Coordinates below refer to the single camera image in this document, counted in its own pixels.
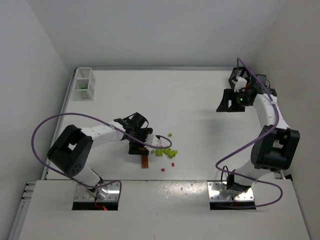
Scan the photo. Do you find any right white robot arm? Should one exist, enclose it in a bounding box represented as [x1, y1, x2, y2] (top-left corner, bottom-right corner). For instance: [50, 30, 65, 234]
[217, 72, 300, 193]

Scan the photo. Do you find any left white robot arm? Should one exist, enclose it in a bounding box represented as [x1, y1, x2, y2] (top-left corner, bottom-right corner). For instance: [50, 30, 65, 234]
[47, 112, 160, 194]

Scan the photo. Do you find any black slotted container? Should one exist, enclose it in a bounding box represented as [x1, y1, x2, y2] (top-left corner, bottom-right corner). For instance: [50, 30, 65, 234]
[228, 66, 251, 88]

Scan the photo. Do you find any lime lego with stud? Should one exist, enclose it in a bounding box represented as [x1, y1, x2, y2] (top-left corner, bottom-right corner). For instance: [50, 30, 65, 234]
[168, 150, 178, 158]

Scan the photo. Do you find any white slotted container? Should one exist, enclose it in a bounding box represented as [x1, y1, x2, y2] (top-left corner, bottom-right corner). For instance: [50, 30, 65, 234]
[74, 67, 96, 101]

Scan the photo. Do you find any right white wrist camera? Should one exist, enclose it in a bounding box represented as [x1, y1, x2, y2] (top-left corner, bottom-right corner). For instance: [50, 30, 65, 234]
[232, 76, 248, 93]

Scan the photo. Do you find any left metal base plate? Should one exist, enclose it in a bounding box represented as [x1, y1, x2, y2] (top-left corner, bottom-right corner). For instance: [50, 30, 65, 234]
[74, 181, 122, 203]

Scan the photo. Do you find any metal base plate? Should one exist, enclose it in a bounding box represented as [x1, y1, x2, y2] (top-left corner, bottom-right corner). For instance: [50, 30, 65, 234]
[207, 181, 255, 203]
[74, 181, 122, 203]

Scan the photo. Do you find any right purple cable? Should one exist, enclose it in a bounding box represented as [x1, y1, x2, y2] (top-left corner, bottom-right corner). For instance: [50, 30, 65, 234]
[215, 57, 284, 208]

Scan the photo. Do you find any purple cable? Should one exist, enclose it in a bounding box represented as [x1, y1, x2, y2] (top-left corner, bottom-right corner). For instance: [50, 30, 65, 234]
[31, 112, 173, 201]
[215, 57, 284, 208]

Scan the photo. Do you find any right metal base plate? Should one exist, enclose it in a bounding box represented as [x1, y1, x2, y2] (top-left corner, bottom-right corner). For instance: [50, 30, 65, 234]
[207, 181, 255, 203]

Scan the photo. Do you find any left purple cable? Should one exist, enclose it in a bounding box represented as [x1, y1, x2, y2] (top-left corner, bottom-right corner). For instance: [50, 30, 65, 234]
[31, 112, 173, 201]

